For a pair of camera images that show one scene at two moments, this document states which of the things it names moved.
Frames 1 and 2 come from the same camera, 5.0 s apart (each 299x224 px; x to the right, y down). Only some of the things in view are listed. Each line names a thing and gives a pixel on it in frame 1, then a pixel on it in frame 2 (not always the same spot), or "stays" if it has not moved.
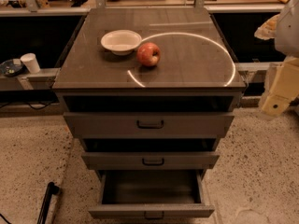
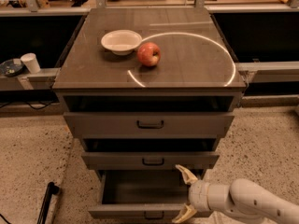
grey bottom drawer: x=151 y=194 stays
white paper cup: x=31 y=62 stays
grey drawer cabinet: x=149 y=91 stays
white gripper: x=288 y=32 → x=197 y=192
